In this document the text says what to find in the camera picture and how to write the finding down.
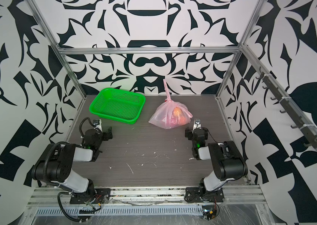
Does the pink plastic bag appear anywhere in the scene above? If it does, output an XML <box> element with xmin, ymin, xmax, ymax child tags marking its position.
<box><xmin>149</xmin><ymin>79</ymin><xmax>193</xmax><ymax>129</ymax></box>

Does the green plastic basket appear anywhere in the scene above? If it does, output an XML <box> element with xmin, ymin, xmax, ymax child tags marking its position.
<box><xmin>89</xmin><ymin>88</ymin><xmax>146</xmax><ymax>124</ymax></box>

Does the orange fruit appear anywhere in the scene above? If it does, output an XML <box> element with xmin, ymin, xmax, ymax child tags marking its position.
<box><xmin>172</xmin><ymin>107</ymin><xmax>183</xmax><ymax>119</ymax></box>

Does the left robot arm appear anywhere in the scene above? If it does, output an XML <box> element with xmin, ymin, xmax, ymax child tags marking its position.
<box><xmin>31</xmin><ymin>127</ymin><xmax>113</xmax><ymax>197</ymax></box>

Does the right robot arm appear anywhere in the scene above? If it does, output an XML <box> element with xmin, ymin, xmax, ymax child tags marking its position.
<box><xmin>185</xmin><ymin>127</ymin><xmax>248</xmax><ymax>194</ymax></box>

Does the small circuit board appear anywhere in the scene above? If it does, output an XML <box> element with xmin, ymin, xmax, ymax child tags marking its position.
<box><xmin>202</xmin><ymin>204</ymin><xmax>220</xmax><ymax>220</ymax></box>

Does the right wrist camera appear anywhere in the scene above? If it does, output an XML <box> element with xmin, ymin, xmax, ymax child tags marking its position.
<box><xmin>193</xmin><ymin>119</ymin><xmax>202</xmax><ymax>132</ymax></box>

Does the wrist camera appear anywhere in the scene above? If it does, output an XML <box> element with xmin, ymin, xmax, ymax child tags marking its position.
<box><xmin>193</xmin><ymin>119</ymin><xmax>202</xmax><ymax>132</ymax></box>
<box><xmin>92</xmin><ymin>119</ymin><xmax>102</xmax><ymax>132</ymax></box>

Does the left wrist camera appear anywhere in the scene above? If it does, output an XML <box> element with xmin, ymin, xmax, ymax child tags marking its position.
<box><xmin>92</xmin><ymin>119</ymin><xmax>102</xmax><ymax>132</ymax></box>

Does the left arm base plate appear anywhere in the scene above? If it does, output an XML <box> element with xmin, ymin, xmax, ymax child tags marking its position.
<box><xmin>69</xmin><ymin>188</ymin><xmax>111</xmax><ymax>204</ymax></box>

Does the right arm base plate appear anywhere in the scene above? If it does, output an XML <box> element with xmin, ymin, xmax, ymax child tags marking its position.
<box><xmin>184</xmin><ymin>187</ymin><xmax>225</xmax><ymax>203</ymax></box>

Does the black hook rail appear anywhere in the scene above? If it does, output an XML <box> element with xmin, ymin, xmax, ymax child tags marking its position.
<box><xmin>256</xmin><ymin>68</ymin><xmax>317</xmax><ymax>149</ymax></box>

